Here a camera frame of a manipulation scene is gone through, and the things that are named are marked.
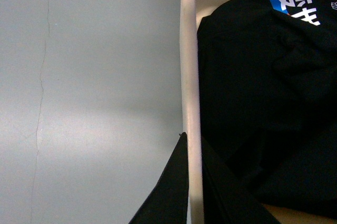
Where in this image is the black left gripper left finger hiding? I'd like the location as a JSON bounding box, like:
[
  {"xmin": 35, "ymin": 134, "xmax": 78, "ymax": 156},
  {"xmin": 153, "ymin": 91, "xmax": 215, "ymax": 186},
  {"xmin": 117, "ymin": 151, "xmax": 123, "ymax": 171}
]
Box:
[{"xmin": 130, "ymin": 132, "xmax": 189, "ymax": 224}]

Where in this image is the beige plastic laundry hamper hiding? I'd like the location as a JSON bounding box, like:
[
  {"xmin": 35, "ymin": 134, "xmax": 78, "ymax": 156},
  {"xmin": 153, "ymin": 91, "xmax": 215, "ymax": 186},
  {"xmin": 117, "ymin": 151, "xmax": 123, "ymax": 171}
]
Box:
[{"xmin": 180, "ymin": 0, "xmax": 336, "ymax": 223}]

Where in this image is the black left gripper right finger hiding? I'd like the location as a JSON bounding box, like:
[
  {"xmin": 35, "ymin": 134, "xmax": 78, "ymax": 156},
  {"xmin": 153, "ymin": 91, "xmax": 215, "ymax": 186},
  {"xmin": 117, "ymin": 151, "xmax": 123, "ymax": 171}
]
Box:
[{"xmin": 202, "ymin": 143, "xmax": 279, "ymax": 224}]

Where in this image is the black printed t-shirt in hamper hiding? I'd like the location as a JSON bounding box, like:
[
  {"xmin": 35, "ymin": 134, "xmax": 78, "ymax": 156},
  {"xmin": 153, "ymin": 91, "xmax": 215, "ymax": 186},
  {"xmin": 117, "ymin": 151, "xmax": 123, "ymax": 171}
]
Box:
[{"xmin": 197, "ymin": 0, "xmax": 336, "ymax": 219}]

